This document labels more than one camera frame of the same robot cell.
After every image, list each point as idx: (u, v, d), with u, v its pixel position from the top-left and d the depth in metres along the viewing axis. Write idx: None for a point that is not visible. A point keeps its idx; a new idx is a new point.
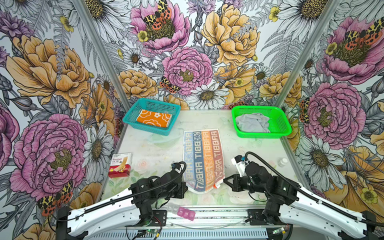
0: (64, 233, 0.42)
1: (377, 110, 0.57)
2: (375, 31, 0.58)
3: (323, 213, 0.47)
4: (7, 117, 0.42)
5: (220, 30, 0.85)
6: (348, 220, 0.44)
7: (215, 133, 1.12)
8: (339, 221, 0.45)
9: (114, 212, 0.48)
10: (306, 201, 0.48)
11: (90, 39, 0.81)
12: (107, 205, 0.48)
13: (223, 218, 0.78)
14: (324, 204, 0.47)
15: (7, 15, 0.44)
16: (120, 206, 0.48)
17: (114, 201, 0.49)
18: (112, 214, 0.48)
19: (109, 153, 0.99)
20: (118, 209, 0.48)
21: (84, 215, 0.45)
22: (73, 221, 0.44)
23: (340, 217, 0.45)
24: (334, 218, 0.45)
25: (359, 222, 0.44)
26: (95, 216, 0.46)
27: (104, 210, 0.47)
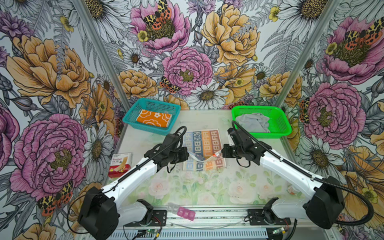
0: (111, 202, 0.41)
1: (377, 110, 0.57)
2: (375, 31, 0.58)
3: (282, 169, 0.50)
4: (7, 117, 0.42)
5: (220, 30, 0.85)
6: (305, 179, 0.45)
7: (215, 133, 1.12)
8: (295, 177, 0.47)
9: (144, 175, 0.52)
10: (270, 159, 0.53)
11: (90, 39, 0.81)
12: (135, 171, 0.51)
13: (223, 217, 0.78)
14: (283, 160, 0.51)
15: (7, 14, 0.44)
16: (146, 169, 0.53)
17: (142, 165, 0.53)
18: (141, 179, 0.51)
19: (109, 153, 0.99)
20: (145, 173, 0.52)
21: (118, 185, 0.46)
22: (110, 193, 0.43)
23: (297, 174, 0.47)
24: (293, 177, 0.48)
25: (313, 180, 0.45)
26: (130, 181, 0.48)
27: (134, 177, 0.49)
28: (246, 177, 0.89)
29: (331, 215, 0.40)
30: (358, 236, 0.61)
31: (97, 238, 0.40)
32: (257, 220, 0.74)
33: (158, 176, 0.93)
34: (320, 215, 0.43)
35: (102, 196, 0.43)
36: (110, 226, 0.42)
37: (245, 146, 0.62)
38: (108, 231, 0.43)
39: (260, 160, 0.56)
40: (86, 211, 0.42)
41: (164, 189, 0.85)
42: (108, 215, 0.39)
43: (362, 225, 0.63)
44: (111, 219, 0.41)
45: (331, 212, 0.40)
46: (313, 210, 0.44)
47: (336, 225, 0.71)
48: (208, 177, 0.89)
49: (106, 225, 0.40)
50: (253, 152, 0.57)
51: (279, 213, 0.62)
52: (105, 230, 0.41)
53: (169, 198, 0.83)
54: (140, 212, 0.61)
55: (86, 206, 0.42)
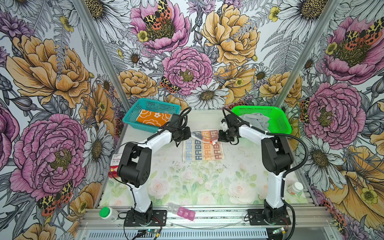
0: (147, 150, 0.51)
1: (378, 110, 0.57)
2: (375, 31, 0.58)
3: (249, 132, 0.68)
4: (7, 117, 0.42)
5: (220, 30, 0.85)
6: (262, 135, 0.61)
7: (215, 133, 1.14)
8: (255, 135, 0.64)
9: (162, 139, 0.62)
10: (244, 127, 0.72)
11: (90, 39, 0.81)
12: (156, 135, 0.62)
13: (223, 217, 0.78)
14: (252, 126, 0.70)
15: (8, 15, 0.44)
16: (162, 135, 0.64)
17: (162, 130, 0.67)
18: (161, 142, 0.62)
19: (108, 154, 0.99)
20: (162, 137, 0.62)
21: (148, 141, 0.57)
22: (143, 144, 0.54)
23: (257, 132, 0.65)
24: (255, 136, 0.65)
25: (266, 134, 0.61)
26: (155, 140, 0.59)
27: (155, 139, 0.59)
28: (246, 177, 0.89)
29: (273, 158, 0.55)
30: (358, 236, 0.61)
31: (139, 183, 0.50)
32: (257, 220, 0.74)
33: (158, 176, 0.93)
34: (268, 161, 0.57)
35: (137, 148, 0.54)
36: (146, 174, 0.52)
37: (233, 124, 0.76)
38: (144, 180, 0.52)
39: (239, 131, 0.75)
40: (126, 161, 0.51)
41: (164, 189, 0.85)
42: (147, 159, 0.50)
43: (362, 225, 0.63)
44: (147, 166, 0.51)
45: (273, 155, 0.55)
46: (265, 159, 0.58)
47: (336, 226, 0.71)
48: (208, 177, 0.89)
49: (145, 169, 0.50)
50: (236, 126, 0.76)
51: (272, 201, 0.65)
52: (143, 175, 0.50)
53: (169, 198, 0.83)
54: (146, 201, 0.64)
55: (126, 156, 0.51)
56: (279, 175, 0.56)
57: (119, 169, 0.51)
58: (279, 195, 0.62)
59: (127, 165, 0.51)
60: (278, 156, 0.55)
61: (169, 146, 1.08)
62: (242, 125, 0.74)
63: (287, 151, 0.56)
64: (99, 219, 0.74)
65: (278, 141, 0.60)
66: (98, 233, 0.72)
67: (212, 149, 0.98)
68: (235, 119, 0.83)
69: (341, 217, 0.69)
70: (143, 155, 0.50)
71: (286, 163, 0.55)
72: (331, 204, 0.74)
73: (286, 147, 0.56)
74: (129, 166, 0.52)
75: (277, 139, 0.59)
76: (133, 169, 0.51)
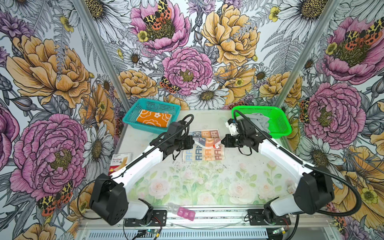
0: (120, 187, 0.42)
1: (378, 110, 0.57)
2: (375, 31, 0.58)
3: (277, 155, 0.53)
4: (7, 117, 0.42)
5: (220, 30, 0.85)
6: (297, 165, 0.47)
7: (215, 133, 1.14)
8: (285, 161, 0.50)
9: (150, 163, 0.52)
10: (268, 145, 0.56)
11: (90, 39, 0.81)
12: (142, 158, 0.52)
13: (223, 218, 0.78)
14: (280, 148, 0.54)
15: (7, 15, 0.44)
16: (152, 156, 0.53)
17: (148, 152, 0.54)
18: (148, 166, 0.52)
19: (109, 154, 0.99)
20: (151, 160, 0.52)
21: (127, 171, 0.47)
22: (119, 179, 0.44)
23: (289, 160, 0.49)
24: (285, 162, 0.51)
25: (303, 166, 0.47)
26: (137, 168, 0.48)
27: (141, 163, 0.50)
28: (246, 177, 0.89)
29: (315, 201, 0.43)
30: (358, 236, 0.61)
31: (109, 223, 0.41)
32: (257, 220, 0.74)
33: (158, 176, 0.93)
34: (307, 203, 0.45)
35: (112, 182, 0.45)
36: (120, 211, 0.44)
37: (248, 134, 0.66)
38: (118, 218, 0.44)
39: (259, 147, 0.60)
40: (97, 196, 0.43)
41: (164, 189, 0.85)
42: (118, 200, 0.41)
43: (362, 225, 0.63)
44: (121, 204, 0.42)
45: (314, 198, 0.43)
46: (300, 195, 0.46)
47: (336, 226, 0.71)
48: (208, 177, 0.89)
49: (118, 207, 0.42)
50: (254, 139, 0.61)
51: (277, 210, 0.63)
52: (116, 215, 0.42)
53: (169, 198, 0.83)
54: (143, 209, 0.62)
55: (97, 190, 0.43)
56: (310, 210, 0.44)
57: (90, 203, 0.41)
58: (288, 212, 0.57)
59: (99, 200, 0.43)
60: (319, 197, 0.43)
61: None
62: (264, 140, 0.58)
63: (330, 189, 0.44)
64: (99, 219, 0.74)
65: (317, 174, 0.48)
66: (98, 233, 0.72)
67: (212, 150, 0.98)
68: (250, 127, 0.67)
69: (341, 217, 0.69)
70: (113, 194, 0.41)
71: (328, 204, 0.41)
72: (331, 204, 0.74)
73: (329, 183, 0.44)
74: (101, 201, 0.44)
75: (318, 172, 0.47)
76: (104, 207, 0.43)
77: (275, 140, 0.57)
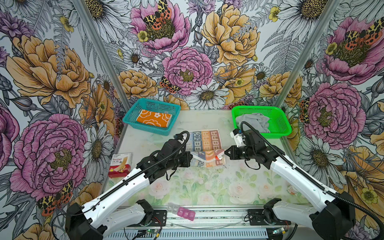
0: (86, 225, 0.38)
1: (378, 110, 0.57)
2: (375, 31, 0.58)
3: (293, 177, 0.49)
4: (7, 116, 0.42)
5: (220, 30, 0.85)
6: (317, 190, 0.44)
7: (215, 133, 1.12)
8: (304, 185, 0.46)
9: (131, 191, 0.47)
10: (282, 165, 0.52)
11: (90, 39, 0.81)
12: (122, 187, 0.46)
13: (223, 218, 0.78)
14: (296, 169, 0.50)
15: (7, 15, 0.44)
16: (134, 184, 0.47)
17: (129, 179, 0.48)
18: (130, 193, 0.47)
19: (109, 153, 0.99)
20: (132, 188, 0.47)
21: (101, 203, 0.43)
22: (91, 213, 0.41)
23: (309, 185, 0.45)
24: (303, 186, 0.47)
25: (326, 193, 0.43)
26: (113, 199, 0.44)
27: (119, 193, 0.45)
28: (246, 177, 0.89)
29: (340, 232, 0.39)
30: (358, 236, 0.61)
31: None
32: (257, 220, 0.74)
33: None
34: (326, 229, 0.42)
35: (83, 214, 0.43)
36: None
37: (258, 149, 0.61)
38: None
39: (271, 165, 0.55)
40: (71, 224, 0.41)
41: (164, 189, 0.85)
42: (84, 238, 0.38)
43: (362, 225, 0.63)
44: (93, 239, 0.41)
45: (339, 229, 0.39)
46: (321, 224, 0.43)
47: None
48: (207, 177, 0.89)
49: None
50: (265, 155, 0.56)
51: (279, 214, 0.62)
52: None
53: (169, 198, 0.83)
54: (136, 216, 0.60)
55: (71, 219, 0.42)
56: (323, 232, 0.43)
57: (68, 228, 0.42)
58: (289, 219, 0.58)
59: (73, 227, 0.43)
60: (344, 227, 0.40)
61: None
62: (277, 158, 0.54)
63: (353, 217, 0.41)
64: None
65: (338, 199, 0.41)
66: None
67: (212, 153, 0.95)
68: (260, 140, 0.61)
69: None
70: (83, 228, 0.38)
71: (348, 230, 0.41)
72: None
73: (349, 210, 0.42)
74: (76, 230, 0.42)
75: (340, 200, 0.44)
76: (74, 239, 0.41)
77: (290, 160, 0.52)
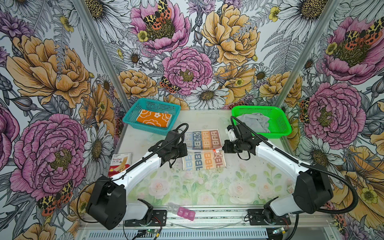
0: (121, 189, 0.43)
1: (377, 110, 0.57)
2: (375, 31, 0.58)
3: (274, 156, 0.54)
4: (7, 117, 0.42)
5: (220, 30, 0.85)
6: (294, 165, 0.48)
7: (215, 133, 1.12)
8: (284, 162, 0.51)
9: (148, 168, 0.53)
10: (264, 147, 0.57)
11: (90, 39, 0.81)
12: (141, 163, 0.53)
13: (222, 218, 0.78)
14: (276, 149, 0.55)
15: (7, 15, 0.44)
16: (151, 161, 0.55)
17: (147, 157, 0.56)
18: (146, 171, 0.53)
19: (109, 153, 0.99)
20: (150, 165, 0.54)
21: (127, 175, 0.48)
22: (120, 181, 0.45)
23: (286, 160, 0.50)
24: (283, 163, 0.51)
25: (300, 165, 0.48)
26: (138, 171, 0.50)
27: (140, 168, 0.51)
28: (246, 177, 0.89)
29: (314, 198, 0.42)
30: (358, 236, 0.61)
31: (106, 227, 0.41)
32: (257, 220, 0.74)
33: (158, 176, 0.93)
34: (305, 200, 0.45)
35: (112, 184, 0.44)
36: (118, 215, 0.43)
37: (245, 138, 0.67)
38: (115, 222, 0.43)
39: (256, 149, 0.60)
40: (95, 199, 0.43)
41: (164, 189, 0.85)
42: (118, 201, 0.41)
43: (362, 225, 0.63)
44: (120, 207, 0.43)
45: (313, 195, 0.42)
46: (300, 195, 0.46)
47: (336, 225, 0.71)
48: (208, 177, 0.89)
49: (114, 214, 0.41)
50: (251, 142, 0.62)
51: (278, 211, 0.62)
52: (114, 218, 0.42)
53: (169, 198, 0.83)
54: (141, 210, 0.62)
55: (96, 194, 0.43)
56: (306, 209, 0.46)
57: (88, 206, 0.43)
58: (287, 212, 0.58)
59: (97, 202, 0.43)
60: (319, 194, 0.43)
61: None
62: (260, 143, 0.60)
63: (327, 187, 0.44)
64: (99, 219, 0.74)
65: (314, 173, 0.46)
66: (98, 233, 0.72)
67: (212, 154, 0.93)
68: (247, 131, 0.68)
69: (341, 217, 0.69)
70: (113, 196, 0.41)
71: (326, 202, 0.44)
72: (331, 204, 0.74)
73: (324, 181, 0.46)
74: (99, 204, 0.44)
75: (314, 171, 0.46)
76: (101, 212, 0.43)
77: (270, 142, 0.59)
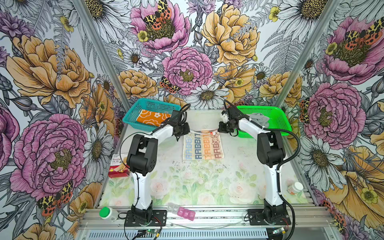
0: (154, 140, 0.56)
1: (378, 110, 0.57)
2: (375, 31, 0.58)
3: (249, 126, 0.72)
4: (7, 117, 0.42)
5: (220, 30, 0.85)
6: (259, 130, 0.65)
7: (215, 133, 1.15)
8: (254, 129, 0.69)
9: (166, 131, 0.68)
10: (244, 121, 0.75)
11: (90, 39, 0.81)
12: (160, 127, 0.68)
13: (223, 218, 0.78)
14: (251, 121, 0.73)
15: (8, 15, 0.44)
16: (165, 127, 0.70)
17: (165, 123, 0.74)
18: (164, 134, 0.67)
19: (109, 154, 0.99)
20: (165, 129, 0.68)
21: (154, 133, 0.62)
22: (149, 136, 0.59)
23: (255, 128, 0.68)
24: (253, 130, 0.69)
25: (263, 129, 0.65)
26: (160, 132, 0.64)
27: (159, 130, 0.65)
28: (246, 177, 0.89)
29: (267, 152, 0.59)
30: (358, 236, 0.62)
31: (146, 169, 0.55)
32: (257, 220, 0.74)
33: (158, 176, 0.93)
34: (262, 154, 0.62)
35: (144, 140, 0.59)
36: (153, 162, 0.57)
37: (234, 117, 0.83)
38: (151, 168, 0.56)
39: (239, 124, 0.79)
40: (134, 150, 0.56)
41: (163, 189, 0.85)
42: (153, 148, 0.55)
43: (362, 225, 0.63)
44: (154, 155, 0.56)
45: (267, 149, 0.59)
46: (260, 152, 0.63)
47: (336, 225, 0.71)
48: (208, 177, 0.89)
49: (152, 158, 0.55)
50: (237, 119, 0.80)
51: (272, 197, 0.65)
52: (150, 163, 0.55)
53: (169, 198, 0.83)
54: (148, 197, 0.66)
55: (134, 147, 0.56)
56: (273, 167, 0.61)
57: (128, 158, 0.56)
58: (276, 190, 0.64)
59: (136, 154, 0.56)
60: (272, 150, 0.60)
61: (169, 147, 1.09)
62: (242, 119, 0.77)
63: (280, 146, 0.60)
64: (99, 219, 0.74)
65: (273, 136, 0.63)
66: (98, 233, 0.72)
67: (212, 149, 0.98)
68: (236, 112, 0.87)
69: (341, 217, 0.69)
70: (150, 144, 0.55)
71: (278, 157, 0.60)
72: (331, 204, 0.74)
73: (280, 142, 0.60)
74: (138, 154, 0.57)
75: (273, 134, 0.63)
76: (141, 158, 0.56)
77: (248, 116, 0.79)
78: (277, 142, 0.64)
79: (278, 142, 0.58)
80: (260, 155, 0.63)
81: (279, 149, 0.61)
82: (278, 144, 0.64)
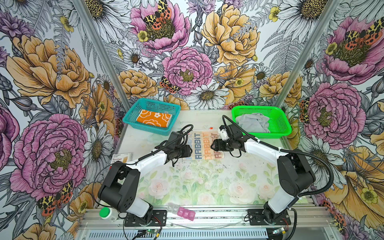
0: (135, 172, 0.46)
1: (378, 110, 0.57)
2: (375, 31, 0.58)
3: (258, 148, 0.60)
4: (7, 117, 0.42)
5: (220, 30, 0.85)
6: (275, 152, 0.54)
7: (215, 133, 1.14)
8: (268, 151, 0.56)
9: (156, 160, 0.58)
10: (252, 142, 0.64)
11: (90, 39, 0.81)
12: (150, 155, 0.58)
13: (223, 217, 0.78)
14: (260, 142, 0.62)
15: (7, 15, 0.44)
16: (155, 155, 0.59)
17: (156, 151, 0.62)
18: (154, 164, 0.57)
19: (109, 154, 0.99)
20: (155, 159, 0.57)
21: (139, 163, 0.52)
22: (132, 166, 0.49)
23: (269, 149, 0.56)
24: (267, 152, 0.57)
25: (280, 151, 0.53)
26: (147, 162, 0.54)
27: (147, 160, 0.54)
28: (246, 178, 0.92)
29: (295, 180, 0.47)
30: (358, 236, 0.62)
31: (118, 208, 0.43)
32: (257, 220, 0.74)
33: (158, 176, 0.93)
34: (288, 183, 0.49)
35: (125, 169, 0.49)
36: (129, 199, 0.46)
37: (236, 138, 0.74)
38: (127, 206, 0.46)
39: (245, 147, 0.67)
40: (109, 182, 0.46)
41: (163, 189, 0.85)
42: (132, 183, 0.44)
43: (362, 225, 0.63)
44: (132, 190, 0.45)
45: (294, 177, 0.47)
46: (284, 180, 0.50)
47: (336, 225, 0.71)
48: (208, 177, 0.89)
49: (128, 194, 0.44)
50: (241, 141, 0.68)
51: (275, 207, 0.63)
52: (125, 201, 0.44)
53: (169, 198, 0.83)
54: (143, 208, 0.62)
55: (111, 177, 0.46)
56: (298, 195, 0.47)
57: (101, 191, 0.46)
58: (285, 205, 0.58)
59: (110, 186, 0.45)
60: (300, 176, 0.48)
61: None
62: (248, 139, 0.66)
63: (308, 169, 0.49)
64: (99, 219, 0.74)
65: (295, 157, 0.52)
66: (98, 233, 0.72)
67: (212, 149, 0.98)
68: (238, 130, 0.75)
69: (341, 217, 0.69)
70: (129, 177, 0.45)
71: (308, 184, 0.48)
72: (331, 204, 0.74)
73: (305, 165, 0.49)
74: (112, 188, 0.46)
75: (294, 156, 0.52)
76: (115, 194, 0.45)
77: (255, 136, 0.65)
78: (303, 165, 0.51)
79: (304, 165, 0.49)
80: (285, 182, 0.50)
81: (308, 174, 0.49)
82: (304, 167, 0.51)
